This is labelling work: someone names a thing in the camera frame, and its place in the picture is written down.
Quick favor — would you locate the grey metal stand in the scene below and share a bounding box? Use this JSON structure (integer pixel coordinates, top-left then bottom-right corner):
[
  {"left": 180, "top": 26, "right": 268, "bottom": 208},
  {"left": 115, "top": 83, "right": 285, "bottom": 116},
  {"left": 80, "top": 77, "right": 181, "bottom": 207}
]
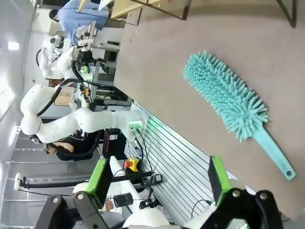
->
[{"left": 75, "top": 21, "right": 96, "bottom": 52}]

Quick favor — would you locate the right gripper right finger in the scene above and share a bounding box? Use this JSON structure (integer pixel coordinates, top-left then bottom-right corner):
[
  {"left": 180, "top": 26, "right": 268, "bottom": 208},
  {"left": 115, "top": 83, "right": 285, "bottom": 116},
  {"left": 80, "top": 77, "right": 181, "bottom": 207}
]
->
[{"left": 197, "top": 156, "right": 285, "bottom": 229}]

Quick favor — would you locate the aluminium slatted base frame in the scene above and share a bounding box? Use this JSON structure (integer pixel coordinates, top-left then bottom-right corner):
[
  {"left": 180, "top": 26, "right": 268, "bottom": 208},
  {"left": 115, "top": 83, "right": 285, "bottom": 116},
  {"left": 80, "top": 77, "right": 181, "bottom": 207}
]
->
[{"left": 125, "top": 102, "right": 240, "bottom": 226}]

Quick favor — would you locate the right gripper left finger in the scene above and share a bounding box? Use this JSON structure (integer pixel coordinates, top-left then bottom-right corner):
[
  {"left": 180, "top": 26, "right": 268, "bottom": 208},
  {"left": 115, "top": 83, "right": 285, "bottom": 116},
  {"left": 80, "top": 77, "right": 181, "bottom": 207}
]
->
[{"left": 35, "top": 157, "right": 113, "bottom": 229}]

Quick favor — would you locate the teal chenille duster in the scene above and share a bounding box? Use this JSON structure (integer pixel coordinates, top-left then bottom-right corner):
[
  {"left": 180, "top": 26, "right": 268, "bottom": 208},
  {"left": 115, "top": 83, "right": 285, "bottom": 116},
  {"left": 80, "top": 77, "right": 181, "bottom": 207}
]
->
[{"left": 182, "top": 49, "right": 297, "bottom": 182}]

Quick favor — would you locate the black control box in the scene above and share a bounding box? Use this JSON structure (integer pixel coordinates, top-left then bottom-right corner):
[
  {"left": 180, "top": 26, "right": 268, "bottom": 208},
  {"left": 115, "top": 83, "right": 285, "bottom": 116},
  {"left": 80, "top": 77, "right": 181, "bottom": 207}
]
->
[{"left": 102, "top": 128, "right": 127, "bottom": 158}]

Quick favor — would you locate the black base cable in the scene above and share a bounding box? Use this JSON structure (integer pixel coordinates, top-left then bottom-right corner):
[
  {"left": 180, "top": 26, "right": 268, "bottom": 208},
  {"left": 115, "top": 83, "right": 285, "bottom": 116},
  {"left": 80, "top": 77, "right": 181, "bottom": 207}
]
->
[{"left": 132, "top": 128, "right": 156, "bottom": 174}]

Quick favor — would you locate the brown framed board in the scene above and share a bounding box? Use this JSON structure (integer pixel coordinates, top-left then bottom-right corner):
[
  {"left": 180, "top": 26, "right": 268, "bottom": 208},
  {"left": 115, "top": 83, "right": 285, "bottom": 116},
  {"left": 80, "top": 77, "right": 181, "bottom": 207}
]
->
[{"left": 54, "top": 86, "right": 75, "bottom": 107}]

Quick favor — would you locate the yellow emergency stop button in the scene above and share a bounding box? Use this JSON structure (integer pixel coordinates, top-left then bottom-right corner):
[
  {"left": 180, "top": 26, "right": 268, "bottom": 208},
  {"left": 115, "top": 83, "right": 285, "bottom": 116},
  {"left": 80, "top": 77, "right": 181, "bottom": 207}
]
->
[{"left": 124, "top": 156, "right": 141, "bottom": 173}]

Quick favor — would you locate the black camera lens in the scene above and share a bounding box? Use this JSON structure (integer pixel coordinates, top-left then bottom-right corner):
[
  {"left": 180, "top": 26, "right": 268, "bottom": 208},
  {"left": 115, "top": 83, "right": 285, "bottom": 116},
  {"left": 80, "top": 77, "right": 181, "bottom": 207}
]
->
[{"left": 113, "top": 192, "right": 133, "bottom": 208}]

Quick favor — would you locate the person in blue shirt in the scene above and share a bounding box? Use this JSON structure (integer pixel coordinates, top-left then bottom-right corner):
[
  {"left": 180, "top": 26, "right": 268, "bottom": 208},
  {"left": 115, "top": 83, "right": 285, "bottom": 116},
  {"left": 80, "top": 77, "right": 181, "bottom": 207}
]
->
[{"left": 48, "top": 0, "right": 111, "bottom": 45}]

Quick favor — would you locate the seated person in black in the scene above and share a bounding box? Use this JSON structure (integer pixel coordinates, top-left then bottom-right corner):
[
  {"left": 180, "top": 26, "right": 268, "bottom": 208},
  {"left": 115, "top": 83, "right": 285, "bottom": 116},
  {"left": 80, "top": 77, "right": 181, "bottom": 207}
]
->
[{"left": 29, "top": 133, "right": 97, "bottom": 162}]

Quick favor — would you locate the black corrugated hose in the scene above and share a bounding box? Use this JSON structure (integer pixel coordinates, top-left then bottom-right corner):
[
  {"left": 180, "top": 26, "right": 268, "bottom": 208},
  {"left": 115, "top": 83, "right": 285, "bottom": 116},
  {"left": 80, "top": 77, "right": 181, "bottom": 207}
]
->
[{"left": 37, "top": 59, "right": 106, "bottom": 118}]

